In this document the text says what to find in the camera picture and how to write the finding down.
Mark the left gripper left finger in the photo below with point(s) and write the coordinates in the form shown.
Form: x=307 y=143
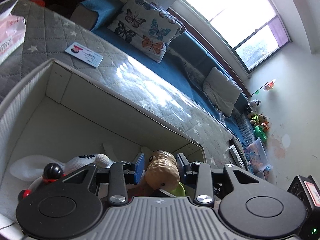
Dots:
x=121 y=174

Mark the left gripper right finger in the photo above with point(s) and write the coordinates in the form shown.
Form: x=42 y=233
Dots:
x=197 y=175

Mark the green round toy figure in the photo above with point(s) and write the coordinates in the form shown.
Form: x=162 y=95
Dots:
x=179 y=191

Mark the beige sheep toy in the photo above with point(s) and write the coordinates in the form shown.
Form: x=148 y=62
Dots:
x=162 y=171

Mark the black haired doll toy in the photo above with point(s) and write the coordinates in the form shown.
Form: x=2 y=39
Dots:
x=51 y=173

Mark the white remote control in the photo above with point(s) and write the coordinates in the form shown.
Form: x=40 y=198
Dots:
x=236 y=156

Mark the black remote control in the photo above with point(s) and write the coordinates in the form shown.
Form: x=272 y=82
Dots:
x=240 y=151

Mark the clear plastic toy bin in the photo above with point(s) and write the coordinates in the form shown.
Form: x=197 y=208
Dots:
x=257 y=159

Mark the green bowl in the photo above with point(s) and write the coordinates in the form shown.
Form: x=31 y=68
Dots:
x=259 y=133

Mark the stuffed toys pile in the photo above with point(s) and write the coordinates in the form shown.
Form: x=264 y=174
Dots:
x=256 y=119

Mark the white cushion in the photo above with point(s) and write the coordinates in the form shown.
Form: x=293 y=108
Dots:
x=221 y=91

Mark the grey cardboard box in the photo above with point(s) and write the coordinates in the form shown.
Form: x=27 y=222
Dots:
x=59 y=112

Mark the colourful pinwheel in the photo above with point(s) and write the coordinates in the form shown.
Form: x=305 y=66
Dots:
x=267 y=86

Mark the blue sofa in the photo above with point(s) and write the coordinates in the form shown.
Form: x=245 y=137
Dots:
x=185 y=65

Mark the id card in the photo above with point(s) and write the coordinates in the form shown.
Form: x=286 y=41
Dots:
x=84 y=54

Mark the butterfly print pillow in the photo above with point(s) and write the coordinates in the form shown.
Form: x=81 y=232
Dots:
x=147 y=26

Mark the quilted grey table cover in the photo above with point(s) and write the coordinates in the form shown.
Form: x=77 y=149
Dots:
x=47 y=36

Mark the window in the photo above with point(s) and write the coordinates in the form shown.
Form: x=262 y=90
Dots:
x=249 y=31

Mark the tissue pack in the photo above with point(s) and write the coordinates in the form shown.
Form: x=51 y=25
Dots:
x=12 y=29

